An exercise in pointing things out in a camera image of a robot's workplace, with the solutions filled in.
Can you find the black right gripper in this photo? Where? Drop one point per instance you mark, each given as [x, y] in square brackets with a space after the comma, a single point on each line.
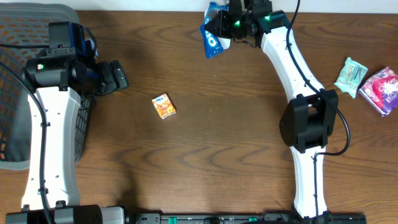
[222, 30]

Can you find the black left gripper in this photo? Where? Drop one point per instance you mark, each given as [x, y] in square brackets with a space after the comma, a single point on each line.
[106, 79]

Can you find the blue cookie pack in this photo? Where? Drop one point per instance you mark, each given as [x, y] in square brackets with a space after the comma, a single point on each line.
[211, 43]

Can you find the small orange box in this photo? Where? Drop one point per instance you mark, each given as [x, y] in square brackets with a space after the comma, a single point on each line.
[164, 106]

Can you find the mint green snack packet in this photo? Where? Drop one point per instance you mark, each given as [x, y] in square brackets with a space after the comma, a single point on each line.
[350, 77]

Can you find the purple snack package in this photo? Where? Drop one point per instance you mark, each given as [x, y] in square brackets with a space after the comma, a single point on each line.
[380, 91]

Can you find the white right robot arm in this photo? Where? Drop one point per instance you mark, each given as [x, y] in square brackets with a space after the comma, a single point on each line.
[309, 117]

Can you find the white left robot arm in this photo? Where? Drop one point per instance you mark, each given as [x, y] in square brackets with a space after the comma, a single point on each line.
[56, 83]

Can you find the grey mesh basket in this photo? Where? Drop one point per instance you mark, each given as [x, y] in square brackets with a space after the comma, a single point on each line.
[24, 31]

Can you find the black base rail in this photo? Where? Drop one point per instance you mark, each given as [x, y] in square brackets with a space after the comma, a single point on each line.
[266, 218]

